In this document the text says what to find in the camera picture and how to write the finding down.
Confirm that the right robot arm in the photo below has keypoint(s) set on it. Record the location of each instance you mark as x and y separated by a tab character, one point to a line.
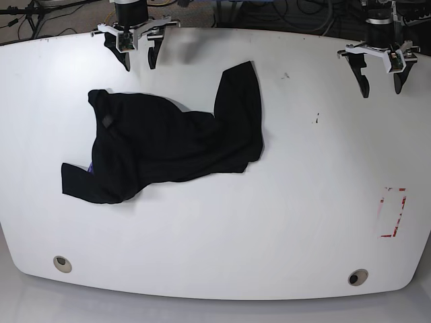
134	23

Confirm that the white power strip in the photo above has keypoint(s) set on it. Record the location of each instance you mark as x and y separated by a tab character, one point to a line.
411	17

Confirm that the table cable grommet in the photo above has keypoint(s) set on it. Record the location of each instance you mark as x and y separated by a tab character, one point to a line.
358	277
62	264

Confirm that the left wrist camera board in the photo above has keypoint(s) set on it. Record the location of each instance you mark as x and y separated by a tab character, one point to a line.
396	62

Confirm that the right table cable grommet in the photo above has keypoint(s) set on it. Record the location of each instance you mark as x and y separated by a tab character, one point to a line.
358	277

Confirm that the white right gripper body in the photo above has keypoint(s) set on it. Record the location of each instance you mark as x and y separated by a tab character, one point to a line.
150	29

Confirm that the black T-shirt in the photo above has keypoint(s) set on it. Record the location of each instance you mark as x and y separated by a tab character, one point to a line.
144	139

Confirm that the red tape rectangle marking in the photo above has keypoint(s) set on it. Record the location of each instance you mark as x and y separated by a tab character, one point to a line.
390	211

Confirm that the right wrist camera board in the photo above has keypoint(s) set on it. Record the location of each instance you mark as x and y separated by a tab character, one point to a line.
125	42

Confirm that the left table cable grommet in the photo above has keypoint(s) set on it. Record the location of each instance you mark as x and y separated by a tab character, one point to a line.
62	264

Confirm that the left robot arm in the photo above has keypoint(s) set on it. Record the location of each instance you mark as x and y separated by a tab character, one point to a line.
384	41

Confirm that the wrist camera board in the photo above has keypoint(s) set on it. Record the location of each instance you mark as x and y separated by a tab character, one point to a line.
125	42
396	62

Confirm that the black tripod stand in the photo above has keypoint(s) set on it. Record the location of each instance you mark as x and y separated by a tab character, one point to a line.
34	14

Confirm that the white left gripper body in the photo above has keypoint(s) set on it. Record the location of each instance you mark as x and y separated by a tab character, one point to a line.
407	50

